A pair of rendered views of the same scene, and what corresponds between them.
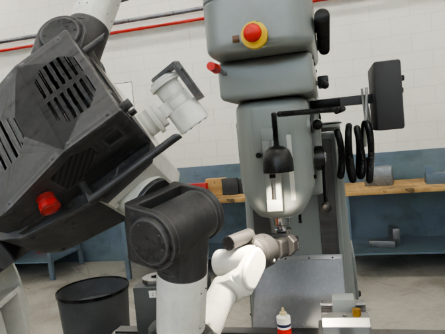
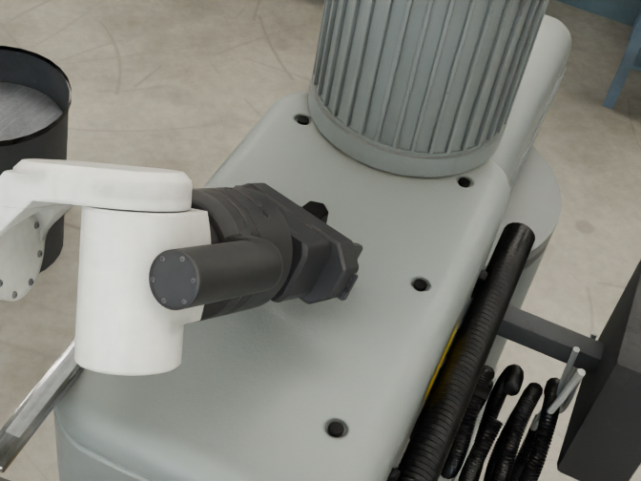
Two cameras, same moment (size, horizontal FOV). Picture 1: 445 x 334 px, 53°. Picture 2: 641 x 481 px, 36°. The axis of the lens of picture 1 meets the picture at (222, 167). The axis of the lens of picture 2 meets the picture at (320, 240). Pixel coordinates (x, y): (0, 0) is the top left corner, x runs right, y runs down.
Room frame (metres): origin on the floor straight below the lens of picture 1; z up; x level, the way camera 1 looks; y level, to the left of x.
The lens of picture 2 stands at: (0.66, -0.18, 2.48)
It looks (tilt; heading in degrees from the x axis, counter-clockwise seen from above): 44 degrees down; 2
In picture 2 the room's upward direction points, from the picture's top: 11 degrees clockwise
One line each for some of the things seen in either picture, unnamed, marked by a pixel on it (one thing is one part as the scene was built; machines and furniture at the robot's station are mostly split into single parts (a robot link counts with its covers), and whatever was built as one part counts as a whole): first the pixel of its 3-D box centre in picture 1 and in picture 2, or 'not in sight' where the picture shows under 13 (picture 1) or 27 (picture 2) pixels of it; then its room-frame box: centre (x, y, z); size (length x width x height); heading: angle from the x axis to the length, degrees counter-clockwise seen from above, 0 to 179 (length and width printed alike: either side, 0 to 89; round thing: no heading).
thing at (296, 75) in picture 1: (273, 83); not in sight; (1.28, -0.17, 1.68); 0.34 x 0.24 x 0.10; 166
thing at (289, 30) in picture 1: (267, 34); (300, 318); (1.26, -0.16, 1.81); 0.47 x 0.26 x 0.16; 166
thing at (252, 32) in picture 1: (252, 33); not in sight; (1.00, -0.09, 1.76); 0.04 x 0.03 x 0.04; 76
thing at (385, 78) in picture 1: (387, 97); (636, 374); (1.45, -0.55, 1.62); 0.20 x 0.09 x 0.21; 166
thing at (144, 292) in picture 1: (175, 306); not in sight; (1.36, 0.19, 1.03); 0.22 x 0.12 x 0.20; 83
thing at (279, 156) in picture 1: (277, 158); not in sight; (1.04, -0.13, 1.48); 0.07 x 0.07 x 0.06
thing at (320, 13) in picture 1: (322, 36); (452, 381); (1.24, -0.30, 1.79); 0.45 x 0.04 x 0.04; 166
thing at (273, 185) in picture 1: (272, 169); not in sight; (1.14, -0.13, 1.45); 0.04 x 0.04 x 0.21; 76
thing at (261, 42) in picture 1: (254, 35); not in sight; (1.02, -0.10, 1.76); 0.06 x 0.02 x 0.06; 76
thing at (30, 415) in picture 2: not in sight; (89, 340); (1.12, -0.01, 1.89); 0.24 x 0.04 x 0.01; 167
